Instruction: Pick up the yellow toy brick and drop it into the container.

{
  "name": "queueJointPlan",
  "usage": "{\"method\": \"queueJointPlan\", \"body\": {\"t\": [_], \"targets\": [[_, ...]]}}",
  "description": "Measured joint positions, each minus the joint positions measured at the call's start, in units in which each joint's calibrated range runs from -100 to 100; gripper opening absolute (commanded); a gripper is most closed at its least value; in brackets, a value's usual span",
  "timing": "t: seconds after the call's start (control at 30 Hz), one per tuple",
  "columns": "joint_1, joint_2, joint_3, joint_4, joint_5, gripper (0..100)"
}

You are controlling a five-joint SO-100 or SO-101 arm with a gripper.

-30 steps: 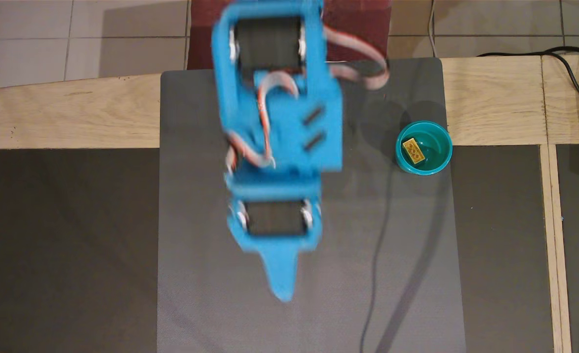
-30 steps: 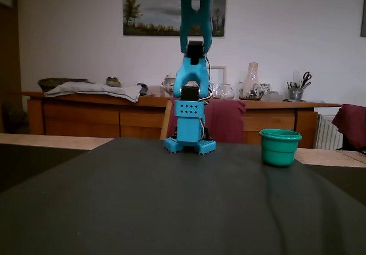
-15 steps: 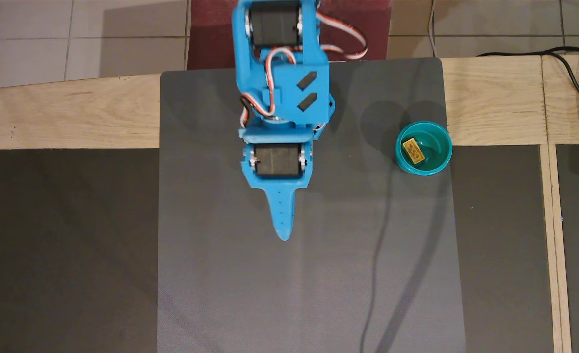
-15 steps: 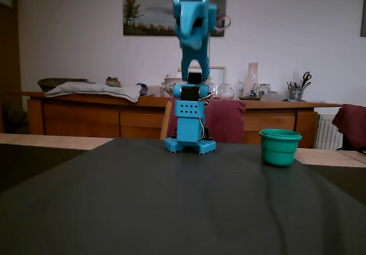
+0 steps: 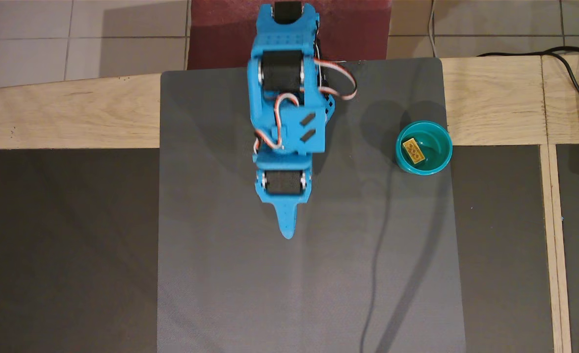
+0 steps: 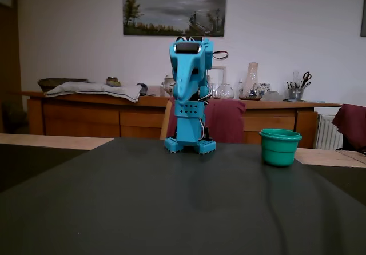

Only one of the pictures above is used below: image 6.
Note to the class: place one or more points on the wooden sideboard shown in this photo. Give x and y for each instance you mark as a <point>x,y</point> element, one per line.
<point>85,117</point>

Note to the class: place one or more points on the white ceramic jug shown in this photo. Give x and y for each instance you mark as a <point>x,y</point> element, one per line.
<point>168,86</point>

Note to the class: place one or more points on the dark framed wall picture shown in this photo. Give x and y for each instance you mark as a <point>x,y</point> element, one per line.
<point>363,6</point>

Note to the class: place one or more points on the white picture frame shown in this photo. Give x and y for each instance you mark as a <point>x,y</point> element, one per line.
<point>223,73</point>

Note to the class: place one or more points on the teal plastic cup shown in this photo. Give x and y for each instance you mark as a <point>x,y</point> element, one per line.
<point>278,149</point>

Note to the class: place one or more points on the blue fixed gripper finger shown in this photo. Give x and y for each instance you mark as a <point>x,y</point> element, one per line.
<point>184,77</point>

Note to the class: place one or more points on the folded grey cloth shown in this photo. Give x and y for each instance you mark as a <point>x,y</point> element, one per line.
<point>91,89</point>

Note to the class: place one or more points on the dark shallow bowl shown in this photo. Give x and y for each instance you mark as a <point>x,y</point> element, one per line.
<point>54,83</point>

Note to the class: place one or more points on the grey rubber mat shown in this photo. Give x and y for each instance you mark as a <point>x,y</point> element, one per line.
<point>171,195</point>

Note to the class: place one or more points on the lake landscape painting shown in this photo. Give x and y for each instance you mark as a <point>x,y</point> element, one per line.
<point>171,6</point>

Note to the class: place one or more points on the round clear glass vase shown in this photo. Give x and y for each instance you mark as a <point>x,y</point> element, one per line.
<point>226,92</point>

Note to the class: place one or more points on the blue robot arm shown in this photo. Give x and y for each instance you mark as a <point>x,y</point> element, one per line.
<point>187,123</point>

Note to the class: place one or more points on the glass dish with trinkets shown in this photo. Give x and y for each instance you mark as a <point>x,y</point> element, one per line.
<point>250,96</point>

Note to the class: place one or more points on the blue white ceramic pot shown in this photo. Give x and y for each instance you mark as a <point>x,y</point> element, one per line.
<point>264,88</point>

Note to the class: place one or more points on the grey stone ornament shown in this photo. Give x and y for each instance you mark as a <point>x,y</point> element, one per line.
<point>271,96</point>

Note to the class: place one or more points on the small patterned jar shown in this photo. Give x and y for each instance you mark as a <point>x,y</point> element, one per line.
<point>113,81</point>

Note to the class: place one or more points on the white radiator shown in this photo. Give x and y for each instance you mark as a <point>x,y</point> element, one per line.
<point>328,132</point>

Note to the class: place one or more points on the glass carafe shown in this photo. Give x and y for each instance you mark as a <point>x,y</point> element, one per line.
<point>252,75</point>

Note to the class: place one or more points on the wooden chair frame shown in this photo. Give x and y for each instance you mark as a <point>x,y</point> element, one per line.
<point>166,120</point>

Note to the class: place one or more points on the metal pen holder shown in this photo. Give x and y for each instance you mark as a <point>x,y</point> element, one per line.
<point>296,95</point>

